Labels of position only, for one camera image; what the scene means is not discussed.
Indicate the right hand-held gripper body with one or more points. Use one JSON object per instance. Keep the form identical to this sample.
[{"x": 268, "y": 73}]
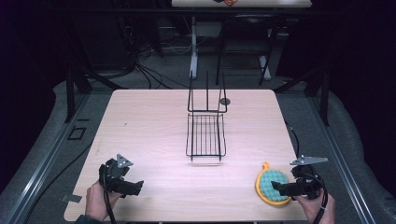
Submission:
[{"x": 306, "y": 182}]

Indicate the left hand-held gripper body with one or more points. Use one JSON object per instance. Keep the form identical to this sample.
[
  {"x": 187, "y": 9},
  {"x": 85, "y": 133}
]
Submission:
[{"x": 114, "y": 174}]

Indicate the round yellow teal sponge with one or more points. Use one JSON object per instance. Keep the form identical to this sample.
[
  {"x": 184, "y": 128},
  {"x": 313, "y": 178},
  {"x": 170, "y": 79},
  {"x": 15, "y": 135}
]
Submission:
[{"x": 268, "y": 186}]

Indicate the person's right hand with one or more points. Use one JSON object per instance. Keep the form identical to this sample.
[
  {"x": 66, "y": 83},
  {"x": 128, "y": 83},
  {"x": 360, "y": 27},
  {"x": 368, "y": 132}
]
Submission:
[{"x": 319, "y": 210}]

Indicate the person's left hand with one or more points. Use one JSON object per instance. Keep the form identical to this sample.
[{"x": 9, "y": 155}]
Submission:
[{"x": 96, "y": 202}]

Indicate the grey tape strip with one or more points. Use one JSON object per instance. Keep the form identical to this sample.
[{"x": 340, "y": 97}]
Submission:
[{"x": 71, "y": 198}]

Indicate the black tape square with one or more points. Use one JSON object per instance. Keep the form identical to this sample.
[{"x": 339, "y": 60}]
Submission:
[{"x": 69, "y": 133}]

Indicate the black tape strip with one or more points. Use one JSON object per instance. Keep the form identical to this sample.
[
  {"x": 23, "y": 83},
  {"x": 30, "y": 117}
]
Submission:
[{"x": 82, "y": 119}]

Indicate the white table with metal legs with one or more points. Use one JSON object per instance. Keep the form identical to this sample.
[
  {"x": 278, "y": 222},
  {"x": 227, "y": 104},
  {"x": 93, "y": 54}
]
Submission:
[{"x": 193, "y": 46}]

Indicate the black chair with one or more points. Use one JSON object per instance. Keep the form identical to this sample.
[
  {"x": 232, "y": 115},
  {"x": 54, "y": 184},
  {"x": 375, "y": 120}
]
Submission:
[{"x": 246, "y": 40}]

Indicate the orange object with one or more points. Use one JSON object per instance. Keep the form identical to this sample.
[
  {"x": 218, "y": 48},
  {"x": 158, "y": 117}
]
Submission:
[{"x": 230, "y": 2}]

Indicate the aluminium floor rail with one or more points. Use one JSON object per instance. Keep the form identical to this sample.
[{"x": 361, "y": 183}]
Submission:
[
  {"x": 342, "y": 168},
  {"x": 40, "y": 168}
]

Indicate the black metal frame stand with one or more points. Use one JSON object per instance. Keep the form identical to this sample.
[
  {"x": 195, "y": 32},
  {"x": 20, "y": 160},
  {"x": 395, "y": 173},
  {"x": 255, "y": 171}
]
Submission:
[
  {"x": 71, "y": 93},
  {"x": 325, "y": 93}
]

